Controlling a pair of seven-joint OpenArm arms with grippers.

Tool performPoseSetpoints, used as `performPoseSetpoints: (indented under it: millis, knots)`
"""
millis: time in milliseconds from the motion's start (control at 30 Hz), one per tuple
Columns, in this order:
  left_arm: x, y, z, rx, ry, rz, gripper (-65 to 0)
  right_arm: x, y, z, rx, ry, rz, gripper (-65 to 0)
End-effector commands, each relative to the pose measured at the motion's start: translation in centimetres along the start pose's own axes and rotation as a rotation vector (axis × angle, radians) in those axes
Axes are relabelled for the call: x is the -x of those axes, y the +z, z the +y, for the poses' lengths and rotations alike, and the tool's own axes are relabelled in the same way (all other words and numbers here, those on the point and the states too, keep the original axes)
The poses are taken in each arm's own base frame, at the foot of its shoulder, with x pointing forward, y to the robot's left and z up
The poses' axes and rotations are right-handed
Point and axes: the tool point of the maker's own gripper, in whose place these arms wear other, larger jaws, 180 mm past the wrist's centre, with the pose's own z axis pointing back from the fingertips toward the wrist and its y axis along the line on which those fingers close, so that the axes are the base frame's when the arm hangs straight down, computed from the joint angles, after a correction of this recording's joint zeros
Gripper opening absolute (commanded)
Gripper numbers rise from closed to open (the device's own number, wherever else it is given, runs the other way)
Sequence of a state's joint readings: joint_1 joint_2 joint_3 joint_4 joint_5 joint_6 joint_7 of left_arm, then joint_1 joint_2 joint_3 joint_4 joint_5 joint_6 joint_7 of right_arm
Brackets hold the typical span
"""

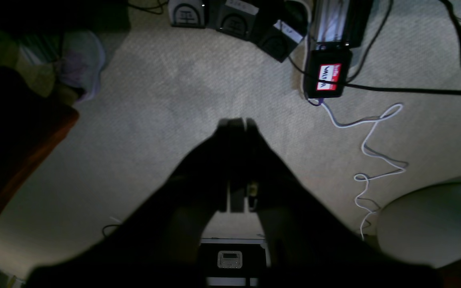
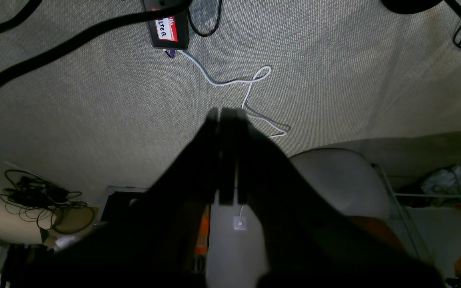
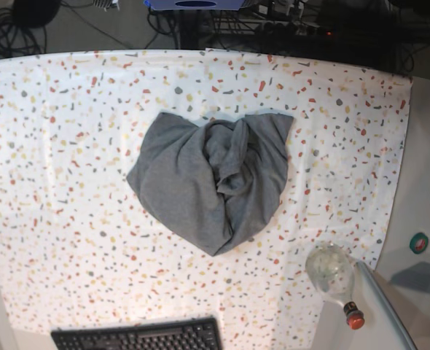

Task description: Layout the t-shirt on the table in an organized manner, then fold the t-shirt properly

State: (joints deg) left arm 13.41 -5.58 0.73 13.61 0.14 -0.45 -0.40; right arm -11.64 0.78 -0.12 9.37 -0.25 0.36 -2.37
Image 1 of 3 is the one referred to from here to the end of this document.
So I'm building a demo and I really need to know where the brown wooden table edge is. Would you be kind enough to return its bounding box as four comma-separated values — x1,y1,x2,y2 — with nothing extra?
0,67,79,215

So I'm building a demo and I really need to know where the white thin cable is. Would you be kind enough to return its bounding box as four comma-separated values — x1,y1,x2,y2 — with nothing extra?
319,100,409,240

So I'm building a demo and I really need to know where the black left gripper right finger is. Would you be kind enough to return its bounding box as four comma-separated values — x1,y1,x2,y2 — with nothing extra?
245,118,443,288

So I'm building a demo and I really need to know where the black power adapter brick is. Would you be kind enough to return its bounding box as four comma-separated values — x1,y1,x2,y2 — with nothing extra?
168,0,208,29

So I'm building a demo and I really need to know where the lavender crumpled cloth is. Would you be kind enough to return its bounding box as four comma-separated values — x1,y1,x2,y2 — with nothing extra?
55,30,106,102

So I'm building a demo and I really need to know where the black thick cable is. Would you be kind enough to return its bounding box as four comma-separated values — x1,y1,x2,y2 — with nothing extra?
289,0,461,100

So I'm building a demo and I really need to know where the white round stool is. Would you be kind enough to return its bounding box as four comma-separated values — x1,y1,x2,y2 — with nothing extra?
376,176,461,268

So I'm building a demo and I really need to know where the black case with latch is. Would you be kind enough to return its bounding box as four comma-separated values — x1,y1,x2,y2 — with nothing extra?
197,238,271,288

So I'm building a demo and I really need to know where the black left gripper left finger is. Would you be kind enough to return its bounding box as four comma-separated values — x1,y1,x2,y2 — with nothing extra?
27,119,232,288

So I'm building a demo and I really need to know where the black box with red label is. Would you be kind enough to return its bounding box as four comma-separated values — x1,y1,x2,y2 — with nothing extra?
303,49,353,100

